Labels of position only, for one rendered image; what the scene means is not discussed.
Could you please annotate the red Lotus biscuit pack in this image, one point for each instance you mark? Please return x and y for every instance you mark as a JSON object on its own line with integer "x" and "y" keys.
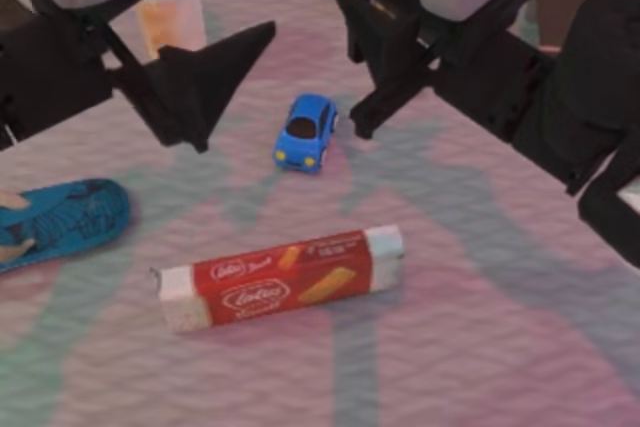
{"x": 280, "y": 282}

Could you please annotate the blue toy car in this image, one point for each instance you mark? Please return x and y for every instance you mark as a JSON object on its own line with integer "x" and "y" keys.
{"x": 305, "y": 132}

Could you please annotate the blue patterned shoe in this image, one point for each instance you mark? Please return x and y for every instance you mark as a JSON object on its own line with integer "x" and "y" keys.
{"x": 65, "y": 222}

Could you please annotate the clear plastic cup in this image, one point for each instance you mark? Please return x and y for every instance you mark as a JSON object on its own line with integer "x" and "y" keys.
{"x": 172, "y": 12}

